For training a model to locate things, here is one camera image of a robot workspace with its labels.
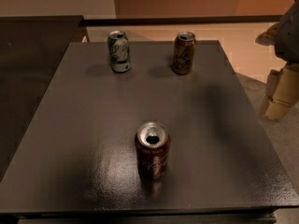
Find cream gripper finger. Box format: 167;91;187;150
261;63;299;121
255;23;278;46

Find brown soda can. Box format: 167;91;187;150
171;32;196;75

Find green and white soda can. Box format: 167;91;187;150
107;31;131;73

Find red coke can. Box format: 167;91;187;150
135;121;171;179

